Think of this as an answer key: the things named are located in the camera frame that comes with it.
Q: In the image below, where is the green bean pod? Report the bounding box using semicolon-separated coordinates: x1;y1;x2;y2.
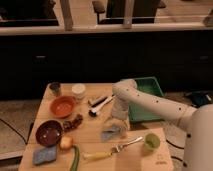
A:
70;145;80;171

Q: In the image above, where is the wooden cutting board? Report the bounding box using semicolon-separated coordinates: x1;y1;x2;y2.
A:
115;128;173;171

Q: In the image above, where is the yellow onion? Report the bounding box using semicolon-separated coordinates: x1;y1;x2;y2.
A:
59;136;73;150

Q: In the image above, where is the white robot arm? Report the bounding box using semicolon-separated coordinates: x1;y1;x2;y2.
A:
112;79;213;171

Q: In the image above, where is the black chair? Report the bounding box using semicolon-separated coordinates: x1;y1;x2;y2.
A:
92;0;166;25

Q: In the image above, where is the blue sponge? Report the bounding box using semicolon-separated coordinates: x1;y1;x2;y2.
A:
32;146;57;165

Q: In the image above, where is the green cup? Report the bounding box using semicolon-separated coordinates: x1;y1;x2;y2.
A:
144;133;160;151

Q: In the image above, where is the grey blue towel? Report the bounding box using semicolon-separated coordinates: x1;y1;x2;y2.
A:
101;117;129;141

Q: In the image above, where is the yellow handled fork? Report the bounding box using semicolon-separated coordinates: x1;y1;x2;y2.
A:
83;136;143;160

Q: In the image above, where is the green plastic tray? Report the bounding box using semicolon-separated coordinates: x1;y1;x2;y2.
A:
126;76;166;124

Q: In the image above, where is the dark red bowl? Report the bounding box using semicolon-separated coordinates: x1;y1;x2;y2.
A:
35;120;62;147

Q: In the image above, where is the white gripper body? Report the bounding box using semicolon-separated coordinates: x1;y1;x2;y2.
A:
111;97;129;120

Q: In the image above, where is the blue bag on floor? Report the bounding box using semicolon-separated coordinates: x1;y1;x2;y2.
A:
184;92;212;107

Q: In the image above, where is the orange bowl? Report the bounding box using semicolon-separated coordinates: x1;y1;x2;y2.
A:
49;96;76;118

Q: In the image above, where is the brown dried food piece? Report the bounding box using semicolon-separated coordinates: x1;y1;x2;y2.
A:
63;114;83;132

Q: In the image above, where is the white cup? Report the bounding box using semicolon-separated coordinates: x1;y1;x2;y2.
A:
71;83;86;99

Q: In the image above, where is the black white brush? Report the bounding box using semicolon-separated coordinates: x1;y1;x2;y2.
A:
88;96;114;117

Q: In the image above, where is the dark small cup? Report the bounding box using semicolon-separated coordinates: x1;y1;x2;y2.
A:
49;82;61;97

